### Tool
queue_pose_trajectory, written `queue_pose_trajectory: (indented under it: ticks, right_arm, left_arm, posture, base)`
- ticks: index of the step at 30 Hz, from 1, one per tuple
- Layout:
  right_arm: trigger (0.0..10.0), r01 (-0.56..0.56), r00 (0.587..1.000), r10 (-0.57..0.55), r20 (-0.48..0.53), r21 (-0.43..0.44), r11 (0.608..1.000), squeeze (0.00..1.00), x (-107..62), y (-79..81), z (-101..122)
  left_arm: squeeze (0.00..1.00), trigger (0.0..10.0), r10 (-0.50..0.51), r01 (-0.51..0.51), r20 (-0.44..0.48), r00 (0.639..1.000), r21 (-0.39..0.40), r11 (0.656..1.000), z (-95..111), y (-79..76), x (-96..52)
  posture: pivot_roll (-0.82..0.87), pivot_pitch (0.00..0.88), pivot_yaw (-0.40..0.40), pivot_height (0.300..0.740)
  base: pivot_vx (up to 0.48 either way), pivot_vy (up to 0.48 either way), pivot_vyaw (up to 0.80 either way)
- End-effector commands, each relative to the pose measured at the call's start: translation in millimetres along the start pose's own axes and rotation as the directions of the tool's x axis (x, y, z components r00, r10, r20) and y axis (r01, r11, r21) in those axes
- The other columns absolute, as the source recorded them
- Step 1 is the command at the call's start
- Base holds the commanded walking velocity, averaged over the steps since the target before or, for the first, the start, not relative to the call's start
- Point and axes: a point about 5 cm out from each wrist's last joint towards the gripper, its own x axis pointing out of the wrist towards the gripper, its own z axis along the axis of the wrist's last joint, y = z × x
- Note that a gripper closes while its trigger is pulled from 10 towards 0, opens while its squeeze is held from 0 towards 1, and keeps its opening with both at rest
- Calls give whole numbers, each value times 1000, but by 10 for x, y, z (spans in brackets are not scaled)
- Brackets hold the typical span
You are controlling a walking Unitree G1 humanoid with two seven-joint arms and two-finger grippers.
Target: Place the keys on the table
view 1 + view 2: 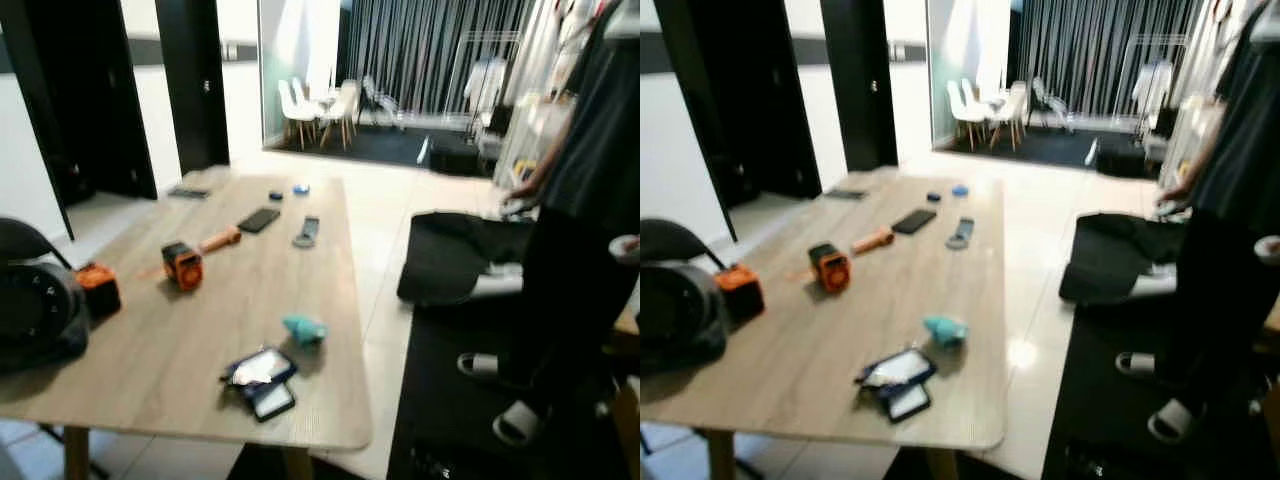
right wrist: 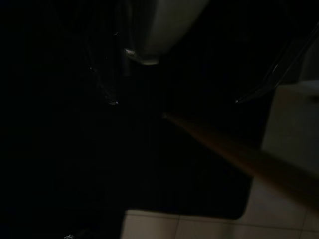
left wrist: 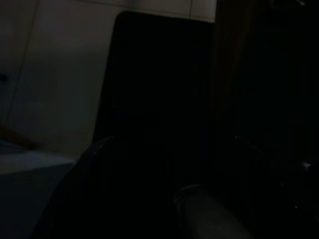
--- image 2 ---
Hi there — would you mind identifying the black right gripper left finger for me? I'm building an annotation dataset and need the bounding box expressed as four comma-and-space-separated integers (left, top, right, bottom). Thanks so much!
82, 0, 125, 105

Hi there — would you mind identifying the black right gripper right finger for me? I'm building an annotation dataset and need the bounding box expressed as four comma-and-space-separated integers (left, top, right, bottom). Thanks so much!
236, 14, 319, 103

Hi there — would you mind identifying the pale grey block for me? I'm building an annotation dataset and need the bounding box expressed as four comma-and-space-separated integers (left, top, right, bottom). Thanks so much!
261, 79, 319, 161

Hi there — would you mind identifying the black floor mat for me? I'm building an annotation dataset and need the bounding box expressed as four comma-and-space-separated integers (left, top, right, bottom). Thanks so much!
74, 74, 254, 221

